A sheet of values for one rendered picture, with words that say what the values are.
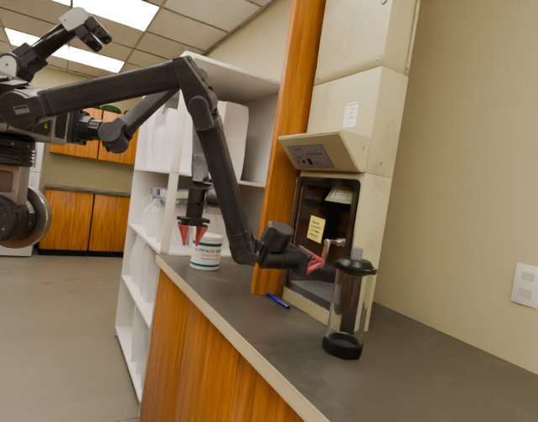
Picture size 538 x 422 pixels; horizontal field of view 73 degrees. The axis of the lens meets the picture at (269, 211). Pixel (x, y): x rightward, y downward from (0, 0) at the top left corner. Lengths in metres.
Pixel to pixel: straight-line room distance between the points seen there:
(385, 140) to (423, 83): 0.52
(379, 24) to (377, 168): 0.41
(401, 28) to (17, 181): 1.18
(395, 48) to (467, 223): 0.60
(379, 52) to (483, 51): 0.45
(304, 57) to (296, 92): 0.13
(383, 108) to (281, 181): 0.44
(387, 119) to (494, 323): 0.70
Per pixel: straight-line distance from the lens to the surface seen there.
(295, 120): 1.36
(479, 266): 1.34
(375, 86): 1.12
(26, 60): 1.27
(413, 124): 1.56
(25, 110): 0.94
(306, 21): 1.47
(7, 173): 1.28
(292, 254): 0.98
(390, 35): 1.17
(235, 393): 1.11
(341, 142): 1.02
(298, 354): 0.94
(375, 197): 1.09
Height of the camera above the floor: 1.32
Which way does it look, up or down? 3 degrees down
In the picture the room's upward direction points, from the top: 8 degrees clockwise
